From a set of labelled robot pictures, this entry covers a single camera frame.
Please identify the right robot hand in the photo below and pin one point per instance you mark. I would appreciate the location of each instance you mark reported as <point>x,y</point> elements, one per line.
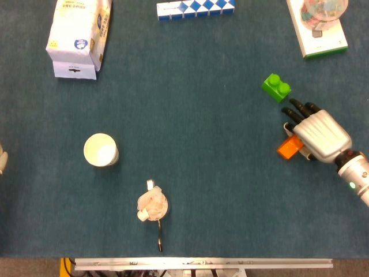
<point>320,134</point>

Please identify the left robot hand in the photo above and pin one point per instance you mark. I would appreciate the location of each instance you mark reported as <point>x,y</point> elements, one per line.
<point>2,158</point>

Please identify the orange toy brick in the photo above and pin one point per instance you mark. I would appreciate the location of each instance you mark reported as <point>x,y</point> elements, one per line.
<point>288,147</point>

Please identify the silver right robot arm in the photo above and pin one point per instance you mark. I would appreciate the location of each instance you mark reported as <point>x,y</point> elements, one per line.
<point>356,176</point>

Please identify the green toy brick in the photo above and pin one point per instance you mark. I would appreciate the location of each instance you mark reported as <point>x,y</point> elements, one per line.
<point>276,87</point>

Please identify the white green flat box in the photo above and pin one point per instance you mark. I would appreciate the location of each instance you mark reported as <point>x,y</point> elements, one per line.
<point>320,37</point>

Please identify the white paper cup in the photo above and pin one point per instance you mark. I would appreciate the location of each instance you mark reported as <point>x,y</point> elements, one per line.
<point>100,150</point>

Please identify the clear jar of colourful clips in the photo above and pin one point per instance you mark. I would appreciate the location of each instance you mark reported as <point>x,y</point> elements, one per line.
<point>323,13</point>

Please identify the white tissue pack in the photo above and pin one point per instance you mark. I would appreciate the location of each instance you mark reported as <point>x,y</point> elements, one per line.
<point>78,37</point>

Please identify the crumpled plastic wrapped items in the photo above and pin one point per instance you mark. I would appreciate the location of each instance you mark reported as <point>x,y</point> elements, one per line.
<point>150,203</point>

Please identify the blue white magic snake toy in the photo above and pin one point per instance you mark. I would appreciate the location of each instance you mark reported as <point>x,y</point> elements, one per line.
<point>196,10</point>

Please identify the yellow frame part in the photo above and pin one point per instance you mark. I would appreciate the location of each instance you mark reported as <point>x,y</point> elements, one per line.
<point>64,267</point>

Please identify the aluminium frame rail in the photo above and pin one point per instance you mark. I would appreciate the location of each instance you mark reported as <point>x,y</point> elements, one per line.
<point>201,264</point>

